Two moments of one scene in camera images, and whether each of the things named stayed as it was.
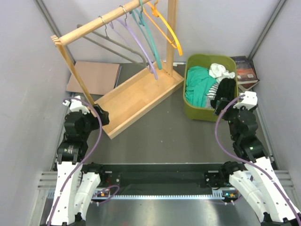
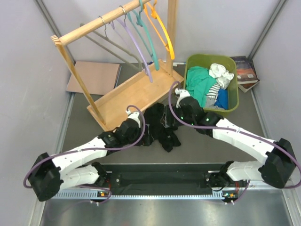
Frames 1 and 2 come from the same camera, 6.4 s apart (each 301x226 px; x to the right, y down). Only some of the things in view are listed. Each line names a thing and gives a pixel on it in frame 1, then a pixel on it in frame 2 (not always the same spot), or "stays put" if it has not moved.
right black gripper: (220, 104) -> (166, 119)
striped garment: (212, 92) stays put
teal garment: (199, 81) stays put
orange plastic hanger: (156, 12) -> (154, 14)
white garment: (219, 71) stays put
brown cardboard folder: (98, 78) stays put
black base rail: (162, 178) stays put
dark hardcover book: (246, 70) stays put
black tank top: (225, 88) -> (160, 125)
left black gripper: (104, 115) -> (138, 130)
